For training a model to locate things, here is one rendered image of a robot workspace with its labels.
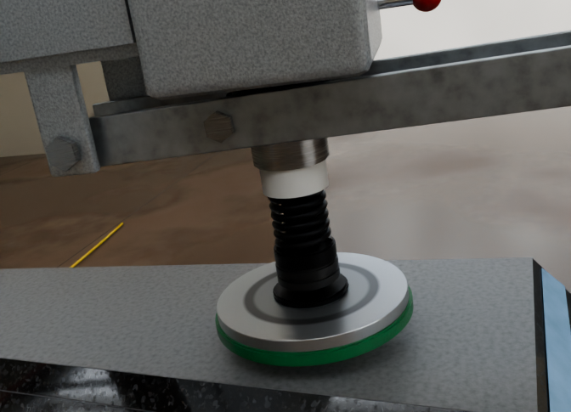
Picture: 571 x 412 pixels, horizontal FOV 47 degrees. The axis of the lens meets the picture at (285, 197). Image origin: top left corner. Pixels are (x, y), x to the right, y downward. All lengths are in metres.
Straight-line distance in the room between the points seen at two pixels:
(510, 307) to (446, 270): 0.13
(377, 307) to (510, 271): 0.25
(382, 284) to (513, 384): 0.17
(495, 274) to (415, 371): 0.23
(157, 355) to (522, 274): 0.45
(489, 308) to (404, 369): 0.15
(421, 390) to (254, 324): 0.18
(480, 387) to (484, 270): 0.25
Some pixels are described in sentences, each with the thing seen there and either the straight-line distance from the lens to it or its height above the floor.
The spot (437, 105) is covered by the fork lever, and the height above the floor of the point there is 1.08.
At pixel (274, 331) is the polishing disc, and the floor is 0.88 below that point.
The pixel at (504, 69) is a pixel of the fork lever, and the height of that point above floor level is 1.11.
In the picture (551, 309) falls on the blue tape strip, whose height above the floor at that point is 0.81.
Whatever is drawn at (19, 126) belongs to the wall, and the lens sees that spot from 7.16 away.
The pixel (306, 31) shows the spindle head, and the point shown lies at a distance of 0.54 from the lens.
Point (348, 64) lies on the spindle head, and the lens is 0.54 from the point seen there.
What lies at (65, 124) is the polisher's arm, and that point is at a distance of 0.66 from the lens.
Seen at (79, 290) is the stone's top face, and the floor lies 0.82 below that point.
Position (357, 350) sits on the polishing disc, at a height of 0.86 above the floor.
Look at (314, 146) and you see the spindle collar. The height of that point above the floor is 1.05.
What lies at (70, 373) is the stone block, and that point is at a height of 0.82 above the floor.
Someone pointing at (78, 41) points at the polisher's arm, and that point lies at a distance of 0.62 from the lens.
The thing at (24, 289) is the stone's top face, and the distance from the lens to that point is 1.09.
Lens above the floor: 1.20
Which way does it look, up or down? 17 degrees down
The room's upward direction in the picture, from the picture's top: 9 degrees counter-clockwise
